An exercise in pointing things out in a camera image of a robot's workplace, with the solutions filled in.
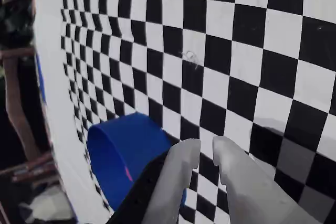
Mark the blue round box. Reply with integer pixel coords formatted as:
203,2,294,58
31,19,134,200
86,112,187,212

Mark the pink faceted ball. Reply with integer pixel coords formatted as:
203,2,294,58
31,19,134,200
123,165,134,182

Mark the black white checkered mat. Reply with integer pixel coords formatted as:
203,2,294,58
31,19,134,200
33,0,336,224

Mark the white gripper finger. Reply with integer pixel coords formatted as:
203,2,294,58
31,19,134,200
212,136,323,224
107,138,202,224

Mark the blue tape strip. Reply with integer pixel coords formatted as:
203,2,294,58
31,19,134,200
35,53,47,104

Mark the green leafy plant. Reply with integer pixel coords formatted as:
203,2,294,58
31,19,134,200
0,0,36,50

